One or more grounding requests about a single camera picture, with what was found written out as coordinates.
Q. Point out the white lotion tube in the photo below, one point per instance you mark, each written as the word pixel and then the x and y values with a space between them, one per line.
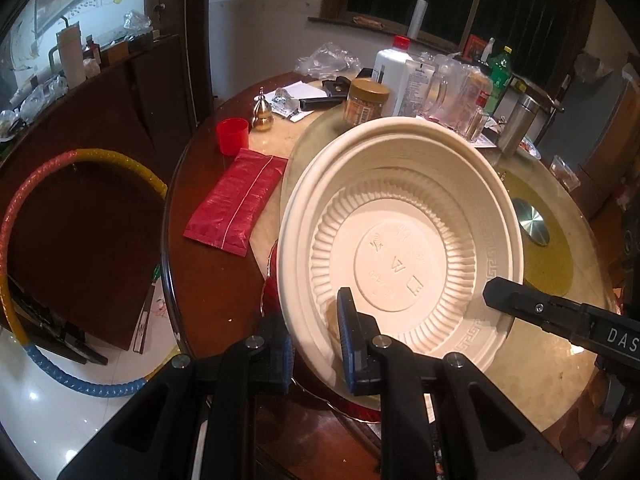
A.
pixel 415 90

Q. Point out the black rectangular case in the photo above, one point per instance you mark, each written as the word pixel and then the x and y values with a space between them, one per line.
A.
pixel 320 102

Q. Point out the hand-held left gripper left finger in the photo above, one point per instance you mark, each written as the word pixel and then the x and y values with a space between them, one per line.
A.
pixel 286 360

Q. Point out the clear glass pitcher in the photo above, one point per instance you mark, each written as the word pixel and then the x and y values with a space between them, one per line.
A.
pixel 447 90

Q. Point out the small brown box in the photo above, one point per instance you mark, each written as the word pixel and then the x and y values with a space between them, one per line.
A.
pixel 116 53

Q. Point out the large wall mirror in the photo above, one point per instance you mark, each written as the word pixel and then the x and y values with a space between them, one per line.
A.
pixel 75 0

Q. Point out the white liquor bottle red cap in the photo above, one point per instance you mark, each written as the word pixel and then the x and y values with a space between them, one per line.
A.
pixel 390 67

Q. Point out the multicoloured hula hoop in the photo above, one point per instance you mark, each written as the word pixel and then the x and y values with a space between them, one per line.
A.
pixel 15 210

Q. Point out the red box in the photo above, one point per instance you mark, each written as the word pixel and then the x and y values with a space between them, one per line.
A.
pixel 473 49

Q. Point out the clear plastic container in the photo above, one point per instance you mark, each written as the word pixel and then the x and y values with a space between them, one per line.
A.
pixel 564 172

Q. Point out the clear plastic bag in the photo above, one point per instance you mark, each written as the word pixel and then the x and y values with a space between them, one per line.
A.
pixel 136 22

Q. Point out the dark wooden sideboard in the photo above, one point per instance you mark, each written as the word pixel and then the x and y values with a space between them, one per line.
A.
pixel 100 125

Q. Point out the gold glitter round mat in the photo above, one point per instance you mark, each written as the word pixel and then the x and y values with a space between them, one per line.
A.
pixel 550 265

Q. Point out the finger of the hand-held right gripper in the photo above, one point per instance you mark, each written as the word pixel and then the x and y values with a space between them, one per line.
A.
pixel 525 305

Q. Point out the brown jar gold lid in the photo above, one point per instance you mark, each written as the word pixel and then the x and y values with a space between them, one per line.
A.
pixel 367 105

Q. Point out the dark barred window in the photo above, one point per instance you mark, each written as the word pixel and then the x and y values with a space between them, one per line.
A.
pixel 525 5

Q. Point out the small white bottle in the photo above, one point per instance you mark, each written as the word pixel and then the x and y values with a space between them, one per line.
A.
pixel 488 49

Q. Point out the round metal disc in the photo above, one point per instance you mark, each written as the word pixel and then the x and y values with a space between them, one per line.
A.
pixel 531 221

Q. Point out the white paper sheet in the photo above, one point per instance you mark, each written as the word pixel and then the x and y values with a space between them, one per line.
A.
pixel 302 90

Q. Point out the white plastic film roll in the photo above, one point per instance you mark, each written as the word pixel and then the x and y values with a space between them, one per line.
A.
pixel 417 17

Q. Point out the steel thermos flask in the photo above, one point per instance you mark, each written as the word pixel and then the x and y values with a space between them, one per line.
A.
pixel 517 125

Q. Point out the crumpled clear plastic wrap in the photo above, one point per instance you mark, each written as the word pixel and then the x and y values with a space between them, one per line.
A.
pixel 327 57

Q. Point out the small red cup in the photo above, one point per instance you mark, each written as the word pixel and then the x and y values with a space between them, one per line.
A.
pixel 232 136

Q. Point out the green plastic bottle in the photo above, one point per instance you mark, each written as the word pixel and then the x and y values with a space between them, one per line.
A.
pixel 500 72

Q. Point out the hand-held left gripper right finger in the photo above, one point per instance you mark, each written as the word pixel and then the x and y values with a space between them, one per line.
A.
pixel 346 340

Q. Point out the red foil packet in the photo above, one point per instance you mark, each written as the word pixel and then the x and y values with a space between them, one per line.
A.
pixel 230 205

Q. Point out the gold gourd ornament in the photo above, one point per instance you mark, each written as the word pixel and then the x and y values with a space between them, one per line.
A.
pixel 261 112

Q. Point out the small black object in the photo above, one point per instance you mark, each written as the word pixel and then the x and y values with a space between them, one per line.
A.
pixel 336 85

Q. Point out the grey refrigerator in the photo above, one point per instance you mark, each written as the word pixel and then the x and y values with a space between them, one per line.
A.
pixel 600 125

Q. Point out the small clear wrappers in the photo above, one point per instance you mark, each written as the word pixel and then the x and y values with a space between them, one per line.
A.
pixel 286 105

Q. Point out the cream ribbed plastic bowl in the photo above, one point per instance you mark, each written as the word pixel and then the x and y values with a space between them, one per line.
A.
pixel 400 240

